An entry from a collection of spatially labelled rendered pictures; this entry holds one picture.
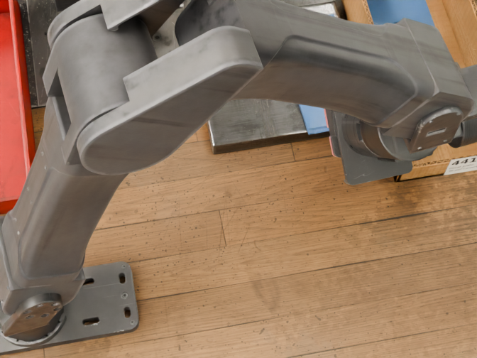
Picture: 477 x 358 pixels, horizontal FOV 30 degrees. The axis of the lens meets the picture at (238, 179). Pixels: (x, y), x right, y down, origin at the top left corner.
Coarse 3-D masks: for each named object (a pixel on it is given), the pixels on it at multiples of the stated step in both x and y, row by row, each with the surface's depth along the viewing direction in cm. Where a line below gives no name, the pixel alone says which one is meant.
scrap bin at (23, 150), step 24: (0, 0) 98; (0, 24) 100; (0, 48) 98; (24, 48) 98; (0, 72) 97; (24, 72) 94; (0, 96) 96; (24, 96) 91; (0, 120) 95; (24, 120) 88; (0, 144) 93; (24, 144) 87; (0, 168) 92; (24, 168) 92; (0, 192) 91
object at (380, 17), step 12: (372, 0) 103; (384, 0) 103; (396, 0) 103; (408, 0) 103; (420, 0) 103; (372, 12) 102; (384, 12) 102; (396, 12) 102; (408, 12) 102; (420, 12) 102; (432, 24) 101
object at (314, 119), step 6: (300, 108) 94; (306, 108) 94; (312, 108) 94; (318, 108) 94; (306, 114) 94; (312, 114) 94; (318, 114) 94; (306, 120) 94; (312, 120) 94; (318, 120) 94; (324, 120) 94; (306, 126) 94; (312, 126) 93; (318, 126) 93; (324, 126) 92; (312, 132) 91; (318, 132) 90
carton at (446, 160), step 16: (352, 0) 99; (432, 0) 103; (448, 0) 102; (464, 0) 97; (352, 16) 100; (368, 16) 94; (432, 16) 102; (448, 16) 102; (464, 16) 98; (448, 32) 102; (464, 32) 98; (448, 48) 101; (464, 48) 99; (464, 64) 100; (448, 144) 95; (432, 160) 94; (448, 160) 92; (464, 160) 92; (400, 176) 92; (416, 176) 93
